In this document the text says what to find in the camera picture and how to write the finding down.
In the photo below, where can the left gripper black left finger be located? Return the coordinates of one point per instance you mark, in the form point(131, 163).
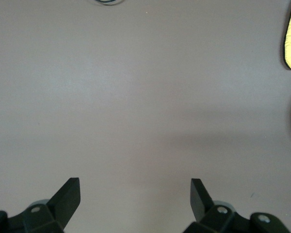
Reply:
point(65, 201)

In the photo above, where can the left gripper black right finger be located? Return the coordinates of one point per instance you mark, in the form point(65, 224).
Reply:
point(197, 201)

